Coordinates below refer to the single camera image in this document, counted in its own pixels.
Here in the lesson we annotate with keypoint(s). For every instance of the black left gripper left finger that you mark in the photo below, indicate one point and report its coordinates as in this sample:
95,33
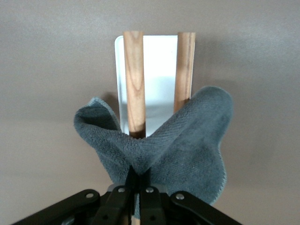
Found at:
117,206

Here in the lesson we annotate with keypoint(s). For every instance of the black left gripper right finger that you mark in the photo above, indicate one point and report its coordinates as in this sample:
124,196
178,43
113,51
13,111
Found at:
152,206

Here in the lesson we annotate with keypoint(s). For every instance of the dark grey microfibre cloth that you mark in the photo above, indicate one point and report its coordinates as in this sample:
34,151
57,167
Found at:
182,145

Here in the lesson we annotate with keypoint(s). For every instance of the wooden rod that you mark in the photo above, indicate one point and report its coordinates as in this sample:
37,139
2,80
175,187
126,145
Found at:
185,70
134,82

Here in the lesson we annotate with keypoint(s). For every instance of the white rectangular tray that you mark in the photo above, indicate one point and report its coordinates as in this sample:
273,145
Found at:
159,70

